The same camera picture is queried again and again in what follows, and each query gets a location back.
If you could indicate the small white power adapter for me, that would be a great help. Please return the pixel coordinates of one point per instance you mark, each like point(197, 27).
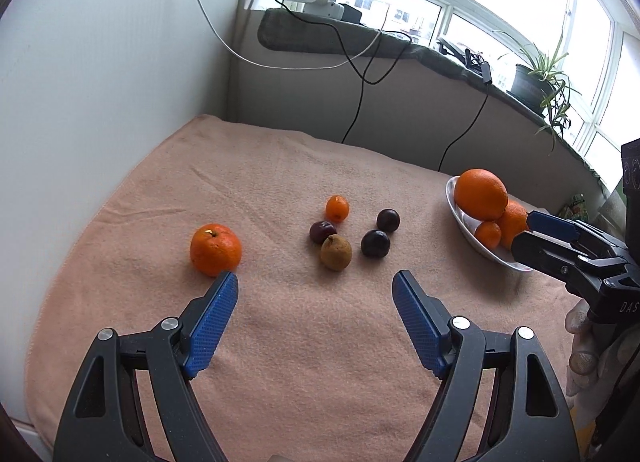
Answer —
point(330, 11)

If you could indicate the black power box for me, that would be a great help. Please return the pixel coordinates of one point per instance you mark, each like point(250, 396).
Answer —
point(352, 14)

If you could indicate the grey windowsill cloth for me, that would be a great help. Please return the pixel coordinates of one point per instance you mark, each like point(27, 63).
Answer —
point(310, 35)

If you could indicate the dark plum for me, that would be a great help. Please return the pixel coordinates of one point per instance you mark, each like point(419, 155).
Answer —
point(374, 243)
point(321, 231)
point(388, 219)

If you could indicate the green snack packet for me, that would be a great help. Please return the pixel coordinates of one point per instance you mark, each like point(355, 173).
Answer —
point(577, 207)

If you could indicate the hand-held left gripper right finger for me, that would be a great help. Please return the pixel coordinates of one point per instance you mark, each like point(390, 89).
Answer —
point(417, 327)

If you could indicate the kumquat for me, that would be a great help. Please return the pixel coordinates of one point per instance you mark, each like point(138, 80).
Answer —
point(337, 207)

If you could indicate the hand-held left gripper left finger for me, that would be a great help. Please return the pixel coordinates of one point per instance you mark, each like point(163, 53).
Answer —
point(210, 329)

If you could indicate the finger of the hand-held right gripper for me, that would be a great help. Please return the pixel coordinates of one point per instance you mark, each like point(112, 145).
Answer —
point(550, 254)
point(550, 224)

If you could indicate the large orange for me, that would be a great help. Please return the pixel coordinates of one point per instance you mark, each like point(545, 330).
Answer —
point(515, 224)
point(482, 193)

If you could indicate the small black inline adapter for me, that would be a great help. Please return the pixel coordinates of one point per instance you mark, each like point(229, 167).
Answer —
point(487, 73)

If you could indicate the potted spider plant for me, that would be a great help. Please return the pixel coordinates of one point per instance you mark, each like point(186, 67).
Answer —
point(530, 87)

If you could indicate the small mandarin with stem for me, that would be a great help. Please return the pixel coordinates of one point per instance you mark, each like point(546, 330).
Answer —
point(487, 234)

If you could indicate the person's right hand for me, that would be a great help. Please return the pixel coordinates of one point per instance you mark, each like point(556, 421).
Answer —
point(582, 357)

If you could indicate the grey folding stand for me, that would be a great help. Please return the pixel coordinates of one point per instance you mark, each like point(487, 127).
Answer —
point(457, 52)

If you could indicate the white foam board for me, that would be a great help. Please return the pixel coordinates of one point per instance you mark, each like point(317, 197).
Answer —
point(100, 92)

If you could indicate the white floral plate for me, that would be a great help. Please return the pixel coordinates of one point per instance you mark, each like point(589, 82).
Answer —
point(500, 259)

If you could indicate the peach towel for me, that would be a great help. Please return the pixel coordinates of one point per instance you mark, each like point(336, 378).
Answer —
point(310, 342)

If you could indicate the small brown pear-shaped fruit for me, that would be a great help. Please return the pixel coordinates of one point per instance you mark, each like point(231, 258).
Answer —
point(336, 253)

